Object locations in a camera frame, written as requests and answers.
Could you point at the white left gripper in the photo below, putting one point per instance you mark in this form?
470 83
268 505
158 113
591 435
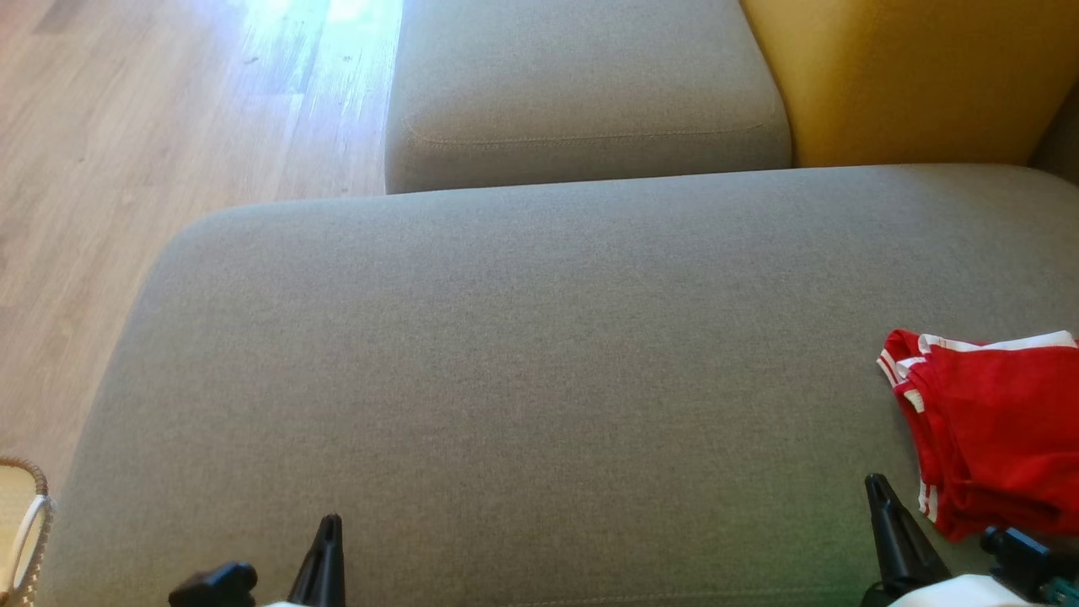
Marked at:
281 604

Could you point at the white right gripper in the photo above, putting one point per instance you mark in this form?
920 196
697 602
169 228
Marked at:
961 594

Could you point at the red white basketball jersey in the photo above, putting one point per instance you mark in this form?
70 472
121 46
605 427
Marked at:
952 516

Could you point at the large grey sofa seat cushion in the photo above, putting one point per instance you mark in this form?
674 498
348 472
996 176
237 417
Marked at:
548 379

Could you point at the wicker laundry basket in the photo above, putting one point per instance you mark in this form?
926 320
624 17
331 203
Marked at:
17 506

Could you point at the yellow sofa cushion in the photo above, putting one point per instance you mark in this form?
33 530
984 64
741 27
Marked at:
910 76

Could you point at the small grey sofa cushion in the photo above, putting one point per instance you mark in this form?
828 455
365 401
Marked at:
582 76

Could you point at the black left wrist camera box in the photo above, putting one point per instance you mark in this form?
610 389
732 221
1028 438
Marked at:
215 586

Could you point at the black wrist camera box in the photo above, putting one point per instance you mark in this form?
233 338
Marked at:
215 586
1020 561

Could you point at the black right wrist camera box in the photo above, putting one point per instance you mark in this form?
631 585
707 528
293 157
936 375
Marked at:
1020 561

